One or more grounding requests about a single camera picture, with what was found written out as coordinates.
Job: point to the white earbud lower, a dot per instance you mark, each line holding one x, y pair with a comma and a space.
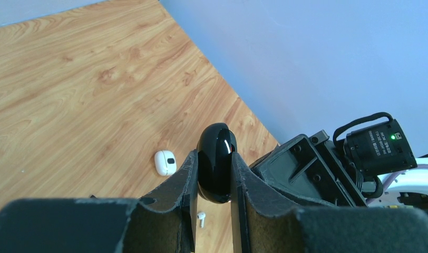
201, 217

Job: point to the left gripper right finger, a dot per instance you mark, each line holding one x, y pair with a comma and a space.
263, 220

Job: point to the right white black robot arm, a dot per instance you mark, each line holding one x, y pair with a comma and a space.
366, 163

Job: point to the white earbud charging case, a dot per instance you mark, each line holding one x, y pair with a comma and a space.
165, 163

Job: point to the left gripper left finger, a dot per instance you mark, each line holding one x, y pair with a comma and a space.
163, 220

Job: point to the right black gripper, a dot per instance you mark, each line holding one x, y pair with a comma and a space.
309, 170

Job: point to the black earbud charging case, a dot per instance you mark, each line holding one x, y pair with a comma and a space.
215, 147

